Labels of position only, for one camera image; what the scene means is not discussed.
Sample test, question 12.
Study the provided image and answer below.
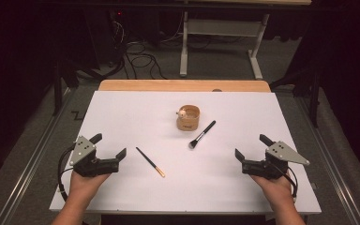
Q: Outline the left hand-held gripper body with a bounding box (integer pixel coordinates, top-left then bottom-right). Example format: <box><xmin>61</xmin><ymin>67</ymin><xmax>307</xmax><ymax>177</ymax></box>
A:
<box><xmin>68</xmin><ymin>135</ymin><xmax>121</xmax><ymax>178</ymax></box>

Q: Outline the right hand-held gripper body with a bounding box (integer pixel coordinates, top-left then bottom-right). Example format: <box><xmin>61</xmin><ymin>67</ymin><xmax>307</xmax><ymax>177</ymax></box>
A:
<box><xmin>242</xmin><ymin>141</ymin><xmax>311</xmax><ymax>181</ymax></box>

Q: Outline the black silver makeup brush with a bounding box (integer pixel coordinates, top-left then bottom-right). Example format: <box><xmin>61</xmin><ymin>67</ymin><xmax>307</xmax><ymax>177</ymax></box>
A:
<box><xmin>188</xmin><ymin>120</ymin><xmax>217</xmax><ymax>150</ymax></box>

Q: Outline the tan bear pen holder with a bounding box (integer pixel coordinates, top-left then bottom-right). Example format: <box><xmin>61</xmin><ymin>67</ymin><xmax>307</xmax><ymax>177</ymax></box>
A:
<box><xmin>175</xmin><ymin>104</ymin><xmax>201</xmax><ymax>131</ymax></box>

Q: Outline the person's left hand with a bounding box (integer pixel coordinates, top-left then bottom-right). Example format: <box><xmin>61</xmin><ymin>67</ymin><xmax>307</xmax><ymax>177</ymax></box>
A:
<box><xmin>69</xmin><ymin>170</ymin><xmax>112</xmax><ymax>204</ymax></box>

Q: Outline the person's right hand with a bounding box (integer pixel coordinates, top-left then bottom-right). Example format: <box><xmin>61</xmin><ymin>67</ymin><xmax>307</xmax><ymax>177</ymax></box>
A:
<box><xmin>250</xmin><ymin>172</ymin><xmax>296</xmax><ymax>209</ymax></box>

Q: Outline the black metal stand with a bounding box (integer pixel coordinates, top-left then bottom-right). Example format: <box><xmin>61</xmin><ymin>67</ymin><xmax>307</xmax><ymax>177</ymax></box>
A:
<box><xmin>52</xmin><ymin>60</ymin><xmax>80</xmax><ymax>116</ymax></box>
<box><xmin>270</xmin><ymin>67</ymin><xmax>323</xmax><ymax>128</ymax></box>

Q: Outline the white table board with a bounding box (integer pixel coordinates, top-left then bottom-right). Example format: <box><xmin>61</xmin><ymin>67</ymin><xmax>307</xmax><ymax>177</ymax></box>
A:
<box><xmin>49</xmin><ymin>90</ymin><xmax>323</xmax><ymax>215</ymax></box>

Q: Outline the black equipment case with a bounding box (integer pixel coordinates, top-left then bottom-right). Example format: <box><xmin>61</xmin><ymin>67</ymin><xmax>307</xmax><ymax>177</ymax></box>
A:
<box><xmin>82</xmin><ymin>7</ymin><xmax>129</xmax><ymax>68</ymax></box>

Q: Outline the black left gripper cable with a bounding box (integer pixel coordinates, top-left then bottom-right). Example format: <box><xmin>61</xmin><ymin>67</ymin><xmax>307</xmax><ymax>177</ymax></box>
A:
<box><xmin>57</xmin><ymin>145</ymin><xmax>76</xmax><ymax>203</ymax></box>

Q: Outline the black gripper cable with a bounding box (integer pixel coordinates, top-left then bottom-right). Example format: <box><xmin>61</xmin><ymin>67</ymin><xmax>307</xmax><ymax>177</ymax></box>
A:
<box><xmin>57</xmin><ymin>145</ymin><xmax>76</xmax><ymax>203</ymax></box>
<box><xmin>286</xmin><ymin>167</ymin><xmax>299</xmax><ymax>199</ymax></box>

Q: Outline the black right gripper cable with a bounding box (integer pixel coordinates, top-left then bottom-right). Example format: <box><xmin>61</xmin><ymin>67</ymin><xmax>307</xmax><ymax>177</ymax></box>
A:
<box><xmin>286</xmin><ymin>167</ymin><xmax>299</xmax><ymax>199</ymax></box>

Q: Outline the aluminium floor rail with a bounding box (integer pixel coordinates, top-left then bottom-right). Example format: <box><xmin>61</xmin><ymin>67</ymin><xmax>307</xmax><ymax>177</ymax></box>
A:
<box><xmin>296</xmin><ymin>97</ymin><xmax>360</xmax><ymax>225</ymax></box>
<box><xmin>0</xmin><ymin>90</ymin><xmax>73</xmax><ymax>225</ymax></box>

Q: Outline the tangle of black floor cables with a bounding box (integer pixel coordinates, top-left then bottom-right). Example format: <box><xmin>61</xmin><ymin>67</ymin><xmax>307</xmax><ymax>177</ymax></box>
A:
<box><xmin>78</xmin><ymin>12</ymin><xmax>170</xmax><ymax>81</ymax></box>

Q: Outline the white metal desk frame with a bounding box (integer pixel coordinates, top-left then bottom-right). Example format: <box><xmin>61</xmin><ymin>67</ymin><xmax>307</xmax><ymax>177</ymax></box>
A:
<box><xmin>179</xmin><ymin>10</ymin><xmax>271</xmax><ymax>81</ymax></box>

